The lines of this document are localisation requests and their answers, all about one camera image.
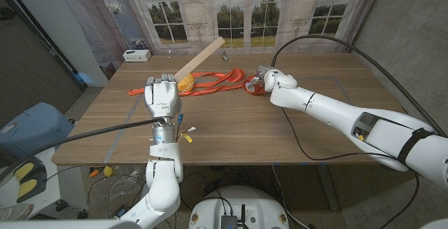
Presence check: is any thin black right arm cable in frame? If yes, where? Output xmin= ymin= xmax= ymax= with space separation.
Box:
xmin=281 ymin=106 xmax=421 ymax=229

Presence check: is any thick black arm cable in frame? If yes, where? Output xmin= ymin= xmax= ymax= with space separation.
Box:
xmin=271 ymin=34 xmax=447 ymax=138
xmin=0 ymin=116 xmax=167 ymax=184

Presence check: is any black radio box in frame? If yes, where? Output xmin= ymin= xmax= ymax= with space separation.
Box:
xmin=220 ymin=204 xmax=246 ymax=229

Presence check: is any red satin ribbon roll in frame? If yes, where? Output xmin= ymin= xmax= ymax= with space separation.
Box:
xmin=127 ymin=67 xmax=272 ymax=97

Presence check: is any white table leg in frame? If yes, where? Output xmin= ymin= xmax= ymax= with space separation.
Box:
xmin=138 ymin=165 xmax=158 ymax=211

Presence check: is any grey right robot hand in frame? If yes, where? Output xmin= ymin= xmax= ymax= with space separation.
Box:
xmin=248 ymin=64 xmax=277 ymax=88

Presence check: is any white cabinet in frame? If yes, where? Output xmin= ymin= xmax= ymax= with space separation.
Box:
xmin=0 ymin=146 xmax=88 ymax=219

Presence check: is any yellow toy pineapple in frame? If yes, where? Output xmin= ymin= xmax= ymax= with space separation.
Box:
xmin=177 ymin=74 xmax=195 ymax=92

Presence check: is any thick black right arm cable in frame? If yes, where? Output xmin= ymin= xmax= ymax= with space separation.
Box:
xmin=271 ymin=34 xmax=447 ymax=138

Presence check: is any blue plastic container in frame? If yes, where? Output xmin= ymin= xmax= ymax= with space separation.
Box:
xmin=0 ymin=102 xmax=75 ymax=160

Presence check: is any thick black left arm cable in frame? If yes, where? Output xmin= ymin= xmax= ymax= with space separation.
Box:
xmin=0 ymin=116 xmax=167 ymax=184

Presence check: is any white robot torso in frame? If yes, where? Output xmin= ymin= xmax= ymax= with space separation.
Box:
xmin=188 ymin=186 xmax=291 ymax=229

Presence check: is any grey table leg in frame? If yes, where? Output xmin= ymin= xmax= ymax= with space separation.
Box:
xmin=316 ymin=164 xmax=340 ymax=211

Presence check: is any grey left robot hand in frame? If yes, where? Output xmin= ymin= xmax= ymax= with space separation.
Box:
xmin=143 ymin=74 xmax=183 ymax=145

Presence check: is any white power strip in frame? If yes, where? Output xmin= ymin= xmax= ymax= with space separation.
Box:
xmin=122 ymin=49 xmax=152 ymax=63

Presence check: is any wooden clip hanger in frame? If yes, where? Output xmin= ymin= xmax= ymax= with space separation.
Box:
xmin=167 ymin=35 xmax=230 ymax=95

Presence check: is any black yellow foot pedal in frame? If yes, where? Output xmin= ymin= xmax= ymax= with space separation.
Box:
xmin=13 ymin=155 xmax=48 ymax=204

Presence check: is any round black floor fan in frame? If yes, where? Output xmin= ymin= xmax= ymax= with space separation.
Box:
xmin=181 ymin=165 xmax=197 ymax=183

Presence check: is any clear plastic bag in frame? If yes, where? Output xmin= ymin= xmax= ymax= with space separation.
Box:
xmin=87 ymin=165 xmax=148 ymax=202

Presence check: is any black floor device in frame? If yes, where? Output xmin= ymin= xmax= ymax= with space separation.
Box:
xmin=115 ymin=204 xmax=144 ymax=225

